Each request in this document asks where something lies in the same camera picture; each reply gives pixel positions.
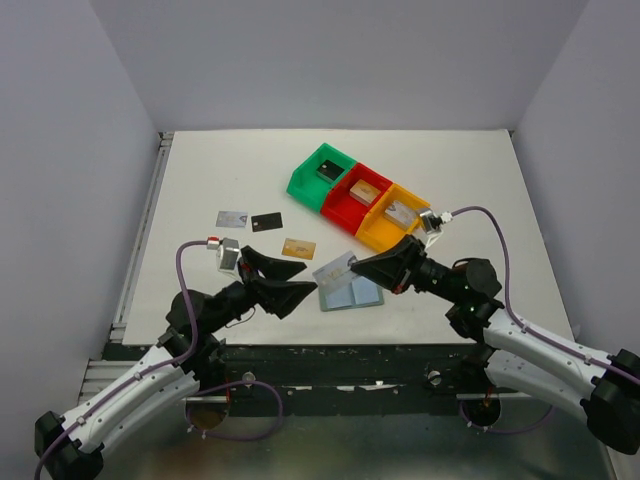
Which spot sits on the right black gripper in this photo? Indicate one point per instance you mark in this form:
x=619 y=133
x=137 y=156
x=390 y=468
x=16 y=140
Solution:
x=392 y=268

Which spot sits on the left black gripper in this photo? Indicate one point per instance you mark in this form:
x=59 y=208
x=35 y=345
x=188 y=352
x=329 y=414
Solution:
x=272 y=292

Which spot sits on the tan gold credit card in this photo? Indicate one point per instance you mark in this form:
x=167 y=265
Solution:
x=299 y=248

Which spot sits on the grey-green card holder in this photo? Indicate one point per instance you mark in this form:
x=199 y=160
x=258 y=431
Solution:
x=350 y=297

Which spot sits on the black credit card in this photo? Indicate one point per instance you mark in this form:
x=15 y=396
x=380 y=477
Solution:
x=266 y=222

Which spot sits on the silver VIP credit card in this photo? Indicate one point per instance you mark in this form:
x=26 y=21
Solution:
x=231 y=219

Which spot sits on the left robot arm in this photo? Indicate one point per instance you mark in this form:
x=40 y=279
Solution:
x=186 y=359

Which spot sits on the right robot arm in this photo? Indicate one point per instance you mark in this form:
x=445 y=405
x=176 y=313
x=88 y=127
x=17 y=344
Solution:
x=599 y=388

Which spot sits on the blue card sleeve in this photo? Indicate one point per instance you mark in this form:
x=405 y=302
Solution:
x=352 y=296

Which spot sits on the white card in yellow bin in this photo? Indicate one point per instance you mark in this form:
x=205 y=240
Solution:
x=400 y=214

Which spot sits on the tan card in red bin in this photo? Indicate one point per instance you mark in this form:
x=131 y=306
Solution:
x=364 y=192

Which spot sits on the black card in green bin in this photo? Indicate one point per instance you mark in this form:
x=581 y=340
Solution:
x=329 y=171

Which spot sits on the yellow plastic bin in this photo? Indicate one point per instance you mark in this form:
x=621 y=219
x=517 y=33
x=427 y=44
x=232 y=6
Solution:
x=379 y=234

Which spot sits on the red plastic bin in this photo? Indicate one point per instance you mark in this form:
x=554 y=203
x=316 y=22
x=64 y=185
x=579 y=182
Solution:
x=345 y=211

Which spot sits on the green plastic bin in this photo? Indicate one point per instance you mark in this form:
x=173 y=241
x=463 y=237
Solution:
x=306 y=187

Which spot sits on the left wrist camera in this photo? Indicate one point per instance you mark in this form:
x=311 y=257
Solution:
x=227 y=253

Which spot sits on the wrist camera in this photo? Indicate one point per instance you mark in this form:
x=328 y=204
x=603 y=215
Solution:
x=227 y=253
x=432 y=224

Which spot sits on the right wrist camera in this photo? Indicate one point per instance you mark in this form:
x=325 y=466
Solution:
x=432 y=224

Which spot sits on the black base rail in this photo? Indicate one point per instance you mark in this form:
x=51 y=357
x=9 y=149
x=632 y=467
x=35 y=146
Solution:
x=352 y=380

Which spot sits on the aluminium side rail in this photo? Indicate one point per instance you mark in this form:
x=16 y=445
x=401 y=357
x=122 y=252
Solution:
x=119 y=321

